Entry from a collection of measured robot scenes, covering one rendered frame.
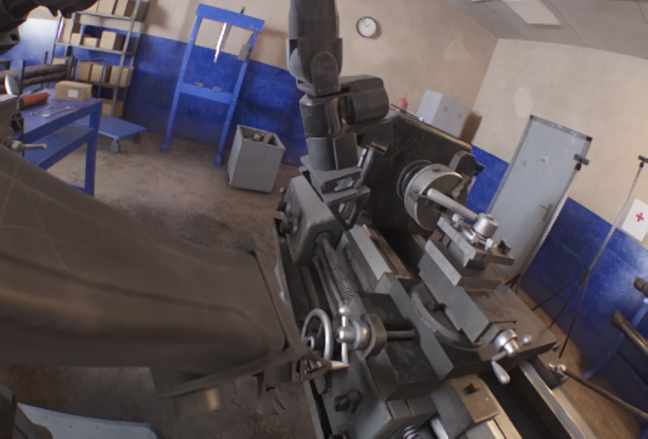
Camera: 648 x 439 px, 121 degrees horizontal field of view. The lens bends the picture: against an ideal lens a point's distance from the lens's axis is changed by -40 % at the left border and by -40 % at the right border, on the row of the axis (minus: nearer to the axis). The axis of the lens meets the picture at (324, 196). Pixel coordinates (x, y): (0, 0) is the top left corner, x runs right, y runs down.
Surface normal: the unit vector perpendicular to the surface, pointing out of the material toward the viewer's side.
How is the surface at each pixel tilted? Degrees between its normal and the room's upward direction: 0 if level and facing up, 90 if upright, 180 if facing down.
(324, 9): 77
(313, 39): 90
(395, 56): 90
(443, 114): 90
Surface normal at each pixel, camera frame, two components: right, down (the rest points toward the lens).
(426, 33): 0.23, 0.43
